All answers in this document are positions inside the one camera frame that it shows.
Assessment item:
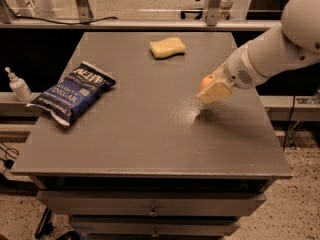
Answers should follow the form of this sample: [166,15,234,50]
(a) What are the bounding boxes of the grey drawer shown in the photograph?
[37,191,266,217]
[70,216,240,236]

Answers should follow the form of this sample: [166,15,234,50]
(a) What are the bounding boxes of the upper grey drawer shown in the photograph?
[37,191,266,217]

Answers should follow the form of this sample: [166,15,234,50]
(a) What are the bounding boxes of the black cables at left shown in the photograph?
[0,141,20,176]

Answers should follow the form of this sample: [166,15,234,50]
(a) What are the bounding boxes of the yellow sponge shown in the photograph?
[150,37,186,59]

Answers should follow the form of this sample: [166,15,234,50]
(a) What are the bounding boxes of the grey drawer cabinet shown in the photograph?
[13,32,291,240]

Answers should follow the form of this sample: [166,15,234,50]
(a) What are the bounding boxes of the orange fruit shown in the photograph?
[199,75,214,91]

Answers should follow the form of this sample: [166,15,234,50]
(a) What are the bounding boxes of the blue chips bag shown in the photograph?
[27,61,116,127]

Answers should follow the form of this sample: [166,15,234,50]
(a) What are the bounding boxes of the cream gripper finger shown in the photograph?
[209,64,225,81]
[197,80,232,104]

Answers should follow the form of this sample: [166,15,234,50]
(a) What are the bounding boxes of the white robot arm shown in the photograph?
[198,0,320,104]

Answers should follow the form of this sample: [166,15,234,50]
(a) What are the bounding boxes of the lower grey drawer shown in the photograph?
[70,216,240,236]

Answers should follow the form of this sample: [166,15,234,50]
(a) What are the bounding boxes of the grey metal ledge rail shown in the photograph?
[0,18,280,32]

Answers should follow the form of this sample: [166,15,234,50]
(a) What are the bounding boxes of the white pump bottle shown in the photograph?
[5,67,33,102]

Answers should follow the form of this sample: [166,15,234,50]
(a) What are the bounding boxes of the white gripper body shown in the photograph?
[224,44,268,89]

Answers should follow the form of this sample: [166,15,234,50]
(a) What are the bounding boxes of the black cable on ledge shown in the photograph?
[0,0,119,26]

